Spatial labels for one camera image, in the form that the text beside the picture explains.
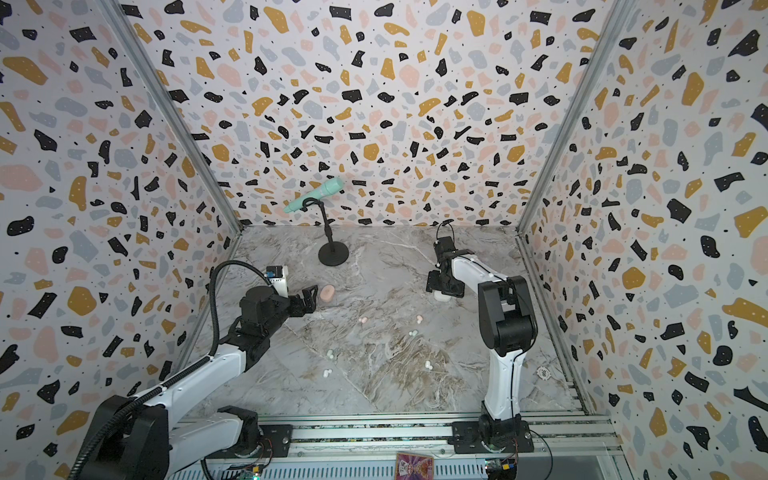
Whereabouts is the mint green microphone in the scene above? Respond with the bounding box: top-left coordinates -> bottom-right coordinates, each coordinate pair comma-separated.
284,177 -> 344,213

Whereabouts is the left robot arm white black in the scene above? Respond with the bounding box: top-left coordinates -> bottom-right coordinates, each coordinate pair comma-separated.
69,286 -> 318,479

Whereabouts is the white earbud charging case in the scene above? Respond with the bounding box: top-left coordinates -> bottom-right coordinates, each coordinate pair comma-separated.
433,291 -> 451,302

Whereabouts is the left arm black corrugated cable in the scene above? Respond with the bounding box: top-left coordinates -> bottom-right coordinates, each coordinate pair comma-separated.
65,259 -> 274,480

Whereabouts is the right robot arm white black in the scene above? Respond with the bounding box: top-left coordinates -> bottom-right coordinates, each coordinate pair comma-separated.
426,236 -> 538,422

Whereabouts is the pink earbud charging case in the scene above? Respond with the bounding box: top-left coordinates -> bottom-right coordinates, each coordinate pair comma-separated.
319,285 -> 335,303

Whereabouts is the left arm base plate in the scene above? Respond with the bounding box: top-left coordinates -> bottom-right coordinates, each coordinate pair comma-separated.
208,424 -> 294,462

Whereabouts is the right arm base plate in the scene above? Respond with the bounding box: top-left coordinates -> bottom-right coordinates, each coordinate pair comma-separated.
448,415 -> 534,455

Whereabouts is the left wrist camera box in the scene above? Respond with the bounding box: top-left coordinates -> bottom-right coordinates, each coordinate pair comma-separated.
265,265 -> 288,297

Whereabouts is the colourful card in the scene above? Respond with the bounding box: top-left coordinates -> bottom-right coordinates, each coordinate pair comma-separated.
394,453 -> 435,480

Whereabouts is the aluminium rail frame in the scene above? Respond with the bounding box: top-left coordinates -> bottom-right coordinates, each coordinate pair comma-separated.
169,412 -> 633,479

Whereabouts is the black microphone stand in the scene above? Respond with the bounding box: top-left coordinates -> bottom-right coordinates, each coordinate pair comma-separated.
302,198 -> 349,267

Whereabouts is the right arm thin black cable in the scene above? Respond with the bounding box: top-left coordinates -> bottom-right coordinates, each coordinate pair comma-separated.
434,218 -> 556,480

